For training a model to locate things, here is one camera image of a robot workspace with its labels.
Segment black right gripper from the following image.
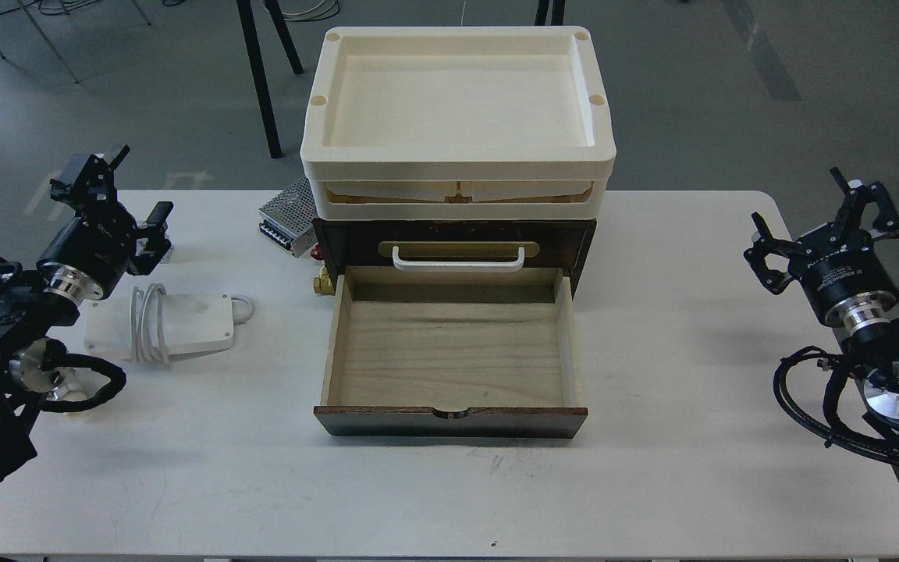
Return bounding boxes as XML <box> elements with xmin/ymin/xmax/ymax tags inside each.
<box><xmin>744</xmin><ymin>167</ymin><xmax>899</xmax><ymax>327</ymax></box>

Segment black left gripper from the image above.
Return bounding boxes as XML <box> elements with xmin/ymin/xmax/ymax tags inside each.
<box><xmin>37</xmin><ymin>144</ymin><xmax>174</xmax><ymax>302</ymax></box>

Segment white charger with cable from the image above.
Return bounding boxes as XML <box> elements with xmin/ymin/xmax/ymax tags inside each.
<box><xmin>84</xmin><ymin>283</ymin><xmax>256</xmax><ymax>365</ymax></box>

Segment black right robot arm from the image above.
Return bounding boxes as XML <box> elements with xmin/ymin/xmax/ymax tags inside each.
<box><xmin>744</xmin><ymin>168</ymin><xmax>899</xmax><ymax>467</ymax></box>

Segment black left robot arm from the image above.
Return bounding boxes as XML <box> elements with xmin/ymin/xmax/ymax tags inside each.
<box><xmin>0</xmin><ymin>146</ymin><xmax>172</xmax><ymax>482</ymax></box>

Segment metal mesh power supply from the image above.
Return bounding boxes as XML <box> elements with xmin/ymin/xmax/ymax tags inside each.
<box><xmin>259</xmin><ymin>177</ymin><xmax>318</xmax><ymax>258</ymax></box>

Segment white metal pipe valve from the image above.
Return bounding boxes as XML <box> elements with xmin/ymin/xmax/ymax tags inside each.
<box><xmin>41</xmin><ymin>367</ymin><xmax>89</xmax><ymax>412</ymax></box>

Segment brass fitting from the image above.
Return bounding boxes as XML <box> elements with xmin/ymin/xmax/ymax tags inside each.
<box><xmin>313</xmin><ymin>261</ymin><xmax>336</xmax><ymax>296</ymax></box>

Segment black table legs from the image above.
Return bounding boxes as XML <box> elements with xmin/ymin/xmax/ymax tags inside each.
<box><xmin>236</xmin><ymin>0</ymin><xmax>304</xmax><ymax>159</ymax></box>

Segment cream plastic tray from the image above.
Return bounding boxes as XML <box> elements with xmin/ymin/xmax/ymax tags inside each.
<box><xmin>300</xmin><ymin>26</ymin><xmax>617</xmax><ymax>221</ymax></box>

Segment open wooden drawer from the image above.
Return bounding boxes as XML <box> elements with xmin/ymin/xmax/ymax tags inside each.
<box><xmin>314</xmin><ymin>267</ymin><xmax>588</xmax><ymax>439</ymax></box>

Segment white drawer handle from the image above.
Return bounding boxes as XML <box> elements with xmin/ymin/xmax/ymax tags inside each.
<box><xmin>392</xmin><ymin>246</ymin><xmax>526</xmax><ymax>273</ymax></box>

